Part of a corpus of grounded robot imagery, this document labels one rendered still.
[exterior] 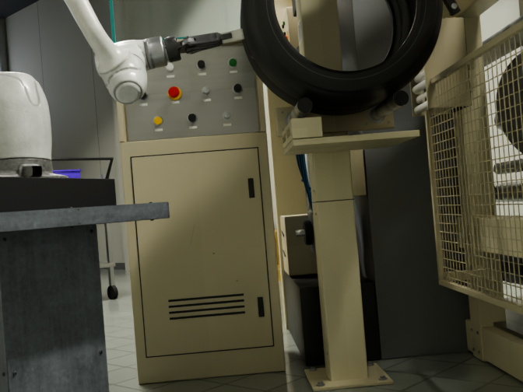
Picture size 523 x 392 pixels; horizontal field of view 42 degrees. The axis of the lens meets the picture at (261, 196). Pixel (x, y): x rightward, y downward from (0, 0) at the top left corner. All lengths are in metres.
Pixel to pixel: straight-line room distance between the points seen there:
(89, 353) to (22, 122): 0.56
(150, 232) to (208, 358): 0.51
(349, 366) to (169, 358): 0.68
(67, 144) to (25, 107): 7.64
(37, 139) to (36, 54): 8.38
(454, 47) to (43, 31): 8.00
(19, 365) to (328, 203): 1.18
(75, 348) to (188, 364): 1.00
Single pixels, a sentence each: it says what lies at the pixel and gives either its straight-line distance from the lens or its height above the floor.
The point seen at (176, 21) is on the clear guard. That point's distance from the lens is 2.69.
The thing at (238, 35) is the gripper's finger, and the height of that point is 1.14.
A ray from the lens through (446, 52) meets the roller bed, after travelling 2.42.
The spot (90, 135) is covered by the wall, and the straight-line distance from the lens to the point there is 8.88.
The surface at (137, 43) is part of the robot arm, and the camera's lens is 2.09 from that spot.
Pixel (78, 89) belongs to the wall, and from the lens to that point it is 9.14.
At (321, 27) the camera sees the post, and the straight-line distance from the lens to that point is 2.42.
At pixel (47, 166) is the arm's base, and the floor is 0.76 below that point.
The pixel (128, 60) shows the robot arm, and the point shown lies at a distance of 1.93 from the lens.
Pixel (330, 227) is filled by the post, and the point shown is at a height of 0.53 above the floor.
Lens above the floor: 0.62
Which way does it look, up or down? 1 degrees up
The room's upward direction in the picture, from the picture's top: 5 degrees counter-clockwise
